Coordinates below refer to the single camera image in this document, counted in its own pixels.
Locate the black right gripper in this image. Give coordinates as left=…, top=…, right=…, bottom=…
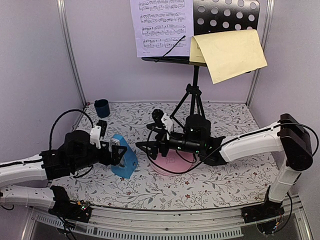
left=135, top=122, right=202, bottom=160

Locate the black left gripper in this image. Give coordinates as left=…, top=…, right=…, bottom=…
left=71, top=141, right=127, bottom=172

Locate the blue metronome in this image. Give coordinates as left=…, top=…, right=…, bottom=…
left=109, top=134, right=138, bottom=179

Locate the pink plate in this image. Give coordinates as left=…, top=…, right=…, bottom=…
left=154, top=149, right=197, bottom=173

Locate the yellow sheet music page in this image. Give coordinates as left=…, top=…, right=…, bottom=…
left=189, top=29, right=268, bottom=84

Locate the purple sheet music page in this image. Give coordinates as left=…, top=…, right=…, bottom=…
left=130, top=0, right=194, bottom=58

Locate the black music stand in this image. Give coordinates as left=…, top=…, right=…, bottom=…
left=142, top=0, right=260, bottom=127

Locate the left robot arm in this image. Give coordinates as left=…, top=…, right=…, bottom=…
left=0, top=128, right=127, bottom=217

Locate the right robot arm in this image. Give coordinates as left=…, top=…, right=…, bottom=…
left=135, top=109, right=313, bottom=218

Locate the dark blue cup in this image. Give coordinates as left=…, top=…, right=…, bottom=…
left=94, top=99, right=110, bottom=118

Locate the floral table mat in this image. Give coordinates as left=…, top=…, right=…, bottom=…
left=52, top=102, right=279, bottom=211

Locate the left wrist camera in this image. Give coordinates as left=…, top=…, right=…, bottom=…
left=90, top=119, right=108, bottom=149

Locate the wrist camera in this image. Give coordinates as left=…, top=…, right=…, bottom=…
left=90, top=119, right=108, bottom=149
left=152, top=109, right=174, bottom=133

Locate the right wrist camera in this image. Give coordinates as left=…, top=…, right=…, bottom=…
left=152, top=109, right=174, bottom=133

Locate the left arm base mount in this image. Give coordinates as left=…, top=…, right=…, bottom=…
left=48, top=186, right=93, bottom=223

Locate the aluminium front rail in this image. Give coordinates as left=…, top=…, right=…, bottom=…
left=21, top=194, right=317, bottom=240

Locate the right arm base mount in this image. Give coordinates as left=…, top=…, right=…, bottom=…
left=241, top=198, right=285, bottom=235

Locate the left aluminium frame post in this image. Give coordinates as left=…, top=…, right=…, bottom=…
left=55, top=0, right=87, bottom=108

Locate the aluminium frame post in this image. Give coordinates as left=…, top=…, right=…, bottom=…
left=55, top=0, right=87, bottom=108
left=245, top=0, right=275, bottom=109

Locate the right aluminium frame post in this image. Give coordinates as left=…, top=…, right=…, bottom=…
left=245, top=0, right=275, bottom=109

